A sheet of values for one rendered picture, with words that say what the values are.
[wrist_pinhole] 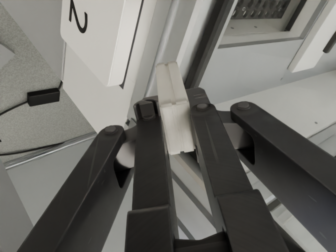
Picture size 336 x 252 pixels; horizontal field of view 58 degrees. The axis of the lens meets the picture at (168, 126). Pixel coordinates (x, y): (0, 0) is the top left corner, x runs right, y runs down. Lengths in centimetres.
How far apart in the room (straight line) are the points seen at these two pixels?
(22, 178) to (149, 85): 145
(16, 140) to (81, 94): 128
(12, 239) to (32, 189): 94
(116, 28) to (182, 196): 16
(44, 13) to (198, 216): 34
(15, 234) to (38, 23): 43
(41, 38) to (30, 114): 111
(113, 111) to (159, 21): 13
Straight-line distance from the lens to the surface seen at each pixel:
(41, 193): 163
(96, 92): 37
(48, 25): 46
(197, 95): 17
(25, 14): 54
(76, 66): 40
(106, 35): 29
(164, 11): 25
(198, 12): 23
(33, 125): 164
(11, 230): 73
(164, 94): 16
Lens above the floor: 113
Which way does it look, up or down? 29 degrees down
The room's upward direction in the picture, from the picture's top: 136 degrees clockwise
